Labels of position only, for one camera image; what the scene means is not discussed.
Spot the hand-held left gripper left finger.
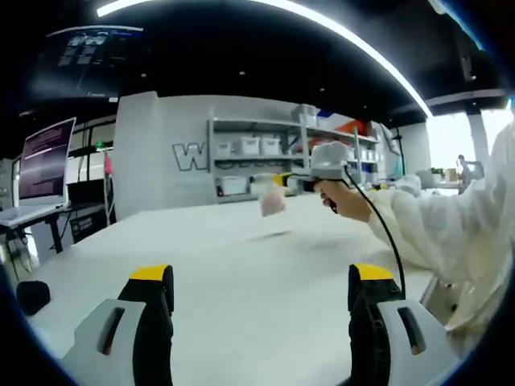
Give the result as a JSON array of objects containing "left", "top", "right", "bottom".
[{"left": 60, "top": 264, "right": 176, "bottom": 386}]

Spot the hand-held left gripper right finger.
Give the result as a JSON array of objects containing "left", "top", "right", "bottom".
[{"left": 348, "top": 263, "right": 459, "bottom": 386}]

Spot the clear resealable bag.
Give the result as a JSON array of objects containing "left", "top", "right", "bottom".
[{"left": 251, "top": 173, "right": 289, "bottom": 218}]

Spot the person's right hand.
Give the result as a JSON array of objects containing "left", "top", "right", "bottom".
[{"left": 319, "top": 179, "right": 373, "bottom": 222}]

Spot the grey metal shelf unit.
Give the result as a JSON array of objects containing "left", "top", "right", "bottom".
[{"left": 207, "top": 106, "right": 387, "bottom": 204}]

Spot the orange box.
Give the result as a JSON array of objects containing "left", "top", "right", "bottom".
[{"left": 336, "top": 119, "right": 369, "bottom": 136}]

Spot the row of white storage boxes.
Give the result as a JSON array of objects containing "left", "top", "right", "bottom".
[{"left": 215, "top": 103, "right": 383, "bottom": 196}]

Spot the person in white clothes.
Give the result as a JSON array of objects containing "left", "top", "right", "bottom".
[{"left": 418, "top": 273, "right": 510, "bottom": 359}]

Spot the black round pouch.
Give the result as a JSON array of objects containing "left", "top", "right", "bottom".
[{"left": 15, "top": 280, "right": 52, "bottom": 317}]

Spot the black cabinet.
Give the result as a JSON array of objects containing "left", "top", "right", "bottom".
[{"left": 70, "top": 212, "right": 117, "bottom": 244}]

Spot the long ceiling light strip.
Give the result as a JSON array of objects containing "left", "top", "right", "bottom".
[{"left": 96, "top": 0, "right": 435, "bottom": 120}]

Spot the white desk with black legs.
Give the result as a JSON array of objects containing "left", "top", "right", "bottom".
[{"left": 0, "top": 203, "right": 73, "bottom": 254}]

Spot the computer monitor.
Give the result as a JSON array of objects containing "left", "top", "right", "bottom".
[{"left": 18, "top": 117, "right": 77, "bottom": 208}]

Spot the ceiling-hung display screen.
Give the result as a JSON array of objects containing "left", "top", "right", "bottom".
[{"left": 38, "top": 24, "right": 145, "bottom": 97}]

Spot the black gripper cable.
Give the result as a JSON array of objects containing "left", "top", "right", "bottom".
[{"left": 341, "top": 164, "right": 406, "bottom": 301}]

